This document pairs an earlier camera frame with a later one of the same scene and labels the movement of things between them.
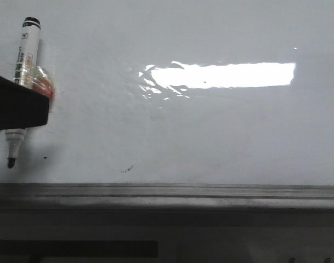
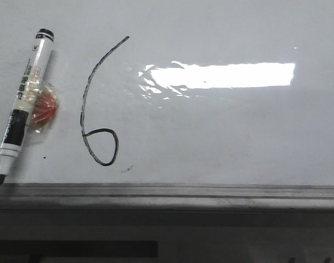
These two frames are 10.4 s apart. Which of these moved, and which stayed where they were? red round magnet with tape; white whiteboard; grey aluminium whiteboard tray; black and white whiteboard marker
Moved: black and white whiteboard marker; red round magnet with tape
Stayed: white whiteboard; grey aluminium whiteboard tray
